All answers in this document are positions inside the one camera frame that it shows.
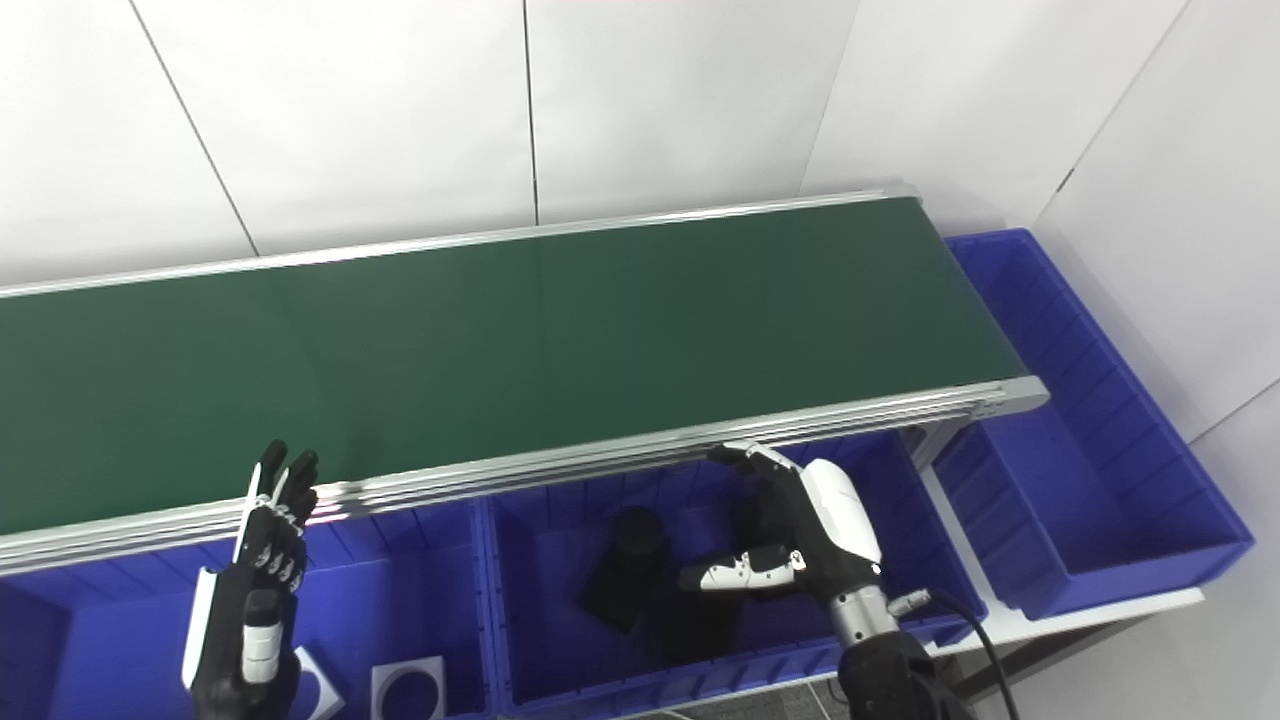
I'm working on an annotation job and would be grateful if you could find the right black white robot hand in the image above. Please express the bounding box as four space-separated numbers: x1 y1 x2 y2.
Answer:
680 442 886 611

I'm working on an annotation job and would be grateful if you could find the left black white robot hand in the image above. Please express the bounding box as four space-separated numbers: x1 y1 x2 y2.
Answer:
182 440 321 720

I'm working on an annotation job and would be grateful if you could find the aluminium conveyor leg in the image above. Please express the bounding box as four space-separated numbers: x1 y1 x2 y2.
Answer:
903 420 963 471

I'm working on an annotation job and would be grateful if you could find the blue plastic bin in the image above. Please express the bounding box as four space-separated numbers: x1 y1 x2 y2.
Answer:
485 430 991 717
0 500 496 720
930 228 1256 621

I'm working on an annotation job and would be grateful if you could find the green conveyor belt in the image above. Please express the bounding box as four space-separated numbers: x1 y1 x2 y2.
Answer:
0 183 1049 577

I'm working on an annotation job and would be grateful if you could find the white square plate with hole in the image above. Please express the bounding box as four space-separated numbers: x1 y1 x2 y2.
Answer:
372 656 448 720
290 645 347 720

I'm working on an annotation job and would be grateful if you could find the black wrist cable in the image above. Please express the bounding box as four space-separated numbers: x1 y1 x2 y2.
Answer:
890 590 1023 720

